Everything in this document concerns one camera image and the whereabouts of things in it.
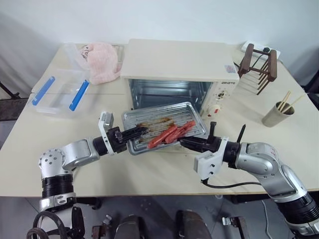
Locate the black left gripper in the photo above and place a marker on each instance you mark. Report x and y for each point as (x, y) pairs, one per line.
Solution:
(118, 146)

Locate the pale wooden chopstick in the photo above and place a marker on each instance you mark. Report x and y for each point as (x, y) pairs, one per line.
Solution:
(285, 100)
(296, 101)

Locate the red sausage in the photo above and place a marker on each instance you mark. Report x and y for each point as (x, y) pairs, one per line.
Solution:
(174, 135)
(159, 140)
(188, 125)

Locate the blue box latch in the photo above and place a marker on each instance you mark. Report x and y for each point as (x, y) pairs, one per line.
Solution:
(43, 90)
(79, 95)

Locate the steel chopstick cup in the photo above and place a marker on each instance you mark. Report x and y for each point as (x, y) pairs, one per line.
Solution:
(276, 115)

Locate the table caster wheel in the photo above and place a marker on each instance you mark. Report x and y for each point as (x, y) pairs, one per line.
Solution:
(102, 227)
(234, 224)

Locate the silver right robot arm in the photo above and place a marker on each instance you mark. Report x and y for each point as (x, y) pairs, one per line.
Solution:
(264, 164)

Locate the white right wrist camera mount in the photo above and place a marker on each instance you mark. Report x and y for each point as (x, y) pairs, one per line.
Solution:
(207, 164)

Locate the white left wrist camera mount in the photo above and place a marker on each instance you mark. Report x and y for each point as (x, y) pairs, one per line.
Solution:
(106, 119)

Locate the dark wooden dish rack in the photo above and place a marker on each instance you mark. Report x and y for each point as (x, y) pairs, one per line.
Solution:
(259, 72)

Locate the white red oven timer knob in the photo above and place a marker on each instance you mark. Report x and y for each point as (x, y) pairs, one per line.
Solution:
(214, 110)

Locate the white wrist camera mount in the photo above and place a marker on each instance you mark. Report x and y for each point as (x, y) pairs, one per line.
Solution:
(106, 119)
(207, 164)

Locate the white power strip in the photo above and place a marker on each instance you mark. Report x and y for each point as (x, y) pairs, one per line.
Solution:
(259, 48)

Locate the clear plastic storage box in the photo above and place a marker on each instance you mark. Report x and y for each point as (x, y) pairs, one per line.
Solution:
(58, 99)

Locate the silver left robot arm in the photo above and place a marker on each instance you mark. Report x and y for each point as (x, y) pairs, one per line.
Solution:
(77, 152)

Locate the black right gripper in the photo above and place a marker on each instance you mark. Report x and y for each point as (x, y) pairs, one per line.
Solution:
(213, 145)

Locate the pink fluffy cloth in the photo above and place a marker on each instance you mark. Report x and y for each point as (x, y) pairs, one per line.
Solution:
(102, 62)

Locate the clear plastic box lid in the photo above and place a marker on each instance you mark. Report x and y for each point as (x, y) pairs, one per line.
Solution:
(73, 58)

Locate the silver metal baking tray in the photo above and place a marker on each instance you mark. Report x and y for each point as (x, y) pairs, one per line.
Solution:
(159, 114)

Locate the cream toaster oven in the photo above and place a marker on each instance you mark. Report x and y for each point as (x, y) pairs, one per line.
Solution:
(174, 59)

